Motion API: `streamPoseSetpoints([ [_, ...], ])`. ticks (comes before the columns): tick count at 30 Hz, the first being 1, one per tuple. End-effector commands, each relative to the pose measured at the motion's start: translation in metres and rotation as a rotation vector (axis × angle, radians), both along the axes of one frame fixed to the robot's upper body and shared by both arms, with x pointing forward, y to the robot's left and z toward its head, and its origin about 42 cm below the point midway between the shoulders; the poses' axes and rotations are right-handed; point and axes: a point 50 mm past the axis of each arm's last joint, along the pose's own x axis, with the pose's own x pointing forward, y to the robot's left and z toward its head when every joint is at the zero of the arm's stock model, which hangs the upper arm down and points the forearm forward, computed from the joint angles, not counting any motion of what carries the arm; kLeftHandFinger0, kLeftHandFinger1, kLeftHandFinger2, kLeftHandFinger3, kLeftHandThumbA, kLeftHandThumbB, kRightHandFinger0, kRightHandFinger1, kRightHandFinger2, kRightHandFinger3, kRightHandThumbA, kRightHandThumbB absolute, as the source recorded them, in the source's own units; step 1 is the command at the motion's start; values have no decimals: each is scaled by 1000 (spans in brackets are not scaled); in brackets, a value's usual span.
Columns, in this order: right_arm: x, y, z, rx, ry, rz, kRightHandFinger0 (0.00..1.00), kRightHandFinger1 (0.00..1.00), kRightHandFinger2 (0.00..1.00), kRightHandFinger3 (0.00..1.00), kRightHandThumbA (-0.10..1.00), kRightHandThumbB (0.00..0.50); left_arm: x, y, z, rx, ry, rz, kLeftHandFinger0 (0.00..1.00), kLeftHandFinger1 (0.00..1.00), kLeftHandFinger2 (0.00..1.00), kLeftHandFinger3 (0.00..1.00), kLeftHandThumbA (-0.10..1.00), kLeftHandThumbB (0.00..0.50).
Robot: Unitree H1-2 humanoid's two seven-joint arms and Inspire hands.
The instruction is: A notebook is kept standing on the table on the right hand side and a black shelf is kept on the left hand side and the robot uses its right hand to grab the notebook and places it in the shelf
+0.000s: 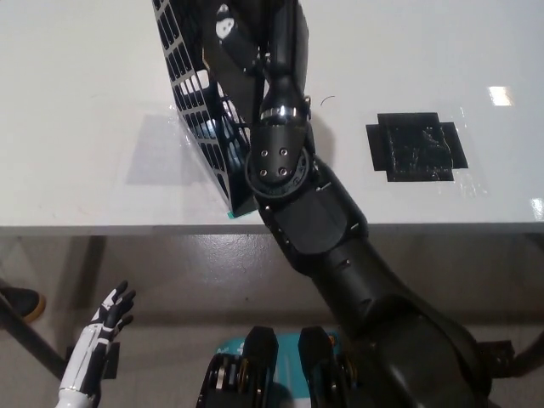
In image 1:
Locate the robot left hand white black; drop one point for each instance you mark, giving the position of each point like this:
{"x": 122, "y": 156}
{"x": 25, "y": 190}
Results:
{"x": 91, "y": 340}

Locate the robot right hand white black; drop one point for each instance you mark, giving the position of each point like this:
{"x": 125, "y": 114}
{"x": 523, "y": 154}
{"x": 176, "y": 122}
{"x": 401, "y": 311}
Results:
{"x": 285, "y": 38}

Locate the black mesh file shelf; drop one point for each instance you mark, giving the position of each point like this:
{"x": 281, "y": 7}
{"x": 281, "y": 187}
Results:
{"x": 178, "y": 85}

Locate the black robot legs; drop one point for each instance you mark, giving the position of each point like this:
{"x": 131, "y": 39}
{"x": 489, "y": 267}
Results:
{"x": 259, "y": 370}

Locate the black floor tape piece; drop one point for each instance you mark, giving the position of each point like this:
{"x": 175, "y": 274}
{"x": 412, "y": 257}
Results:
{"x": 111, "y": 359}
{"x": 497, "y": 357}

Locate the black metal pole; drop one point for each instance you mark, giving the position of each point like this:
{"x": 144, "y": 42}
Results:
{"x": 30, "y": 338}

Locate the thin dark curved thread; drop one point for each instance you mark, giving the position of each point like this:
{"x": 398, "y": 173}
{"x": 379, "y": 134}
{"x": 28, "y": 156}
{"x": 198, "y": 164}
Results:
{"x": 326, "y": 98}

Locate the black shoe tan sole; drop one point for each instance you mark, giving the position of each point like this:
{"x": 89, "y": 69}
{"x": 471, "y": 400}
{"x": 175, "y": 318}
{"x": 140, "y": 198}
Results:
{"x": 19, "y": 302}

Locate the black tape patch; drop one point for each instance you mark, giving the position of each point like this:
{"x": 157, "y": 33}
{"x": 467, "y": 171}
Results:
{"x": 408, "y": 149}

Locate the teal tape strip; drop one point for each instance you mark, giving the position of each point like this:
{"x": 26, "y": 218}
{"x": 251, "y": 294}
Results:
{"x": 232, "y": 215}

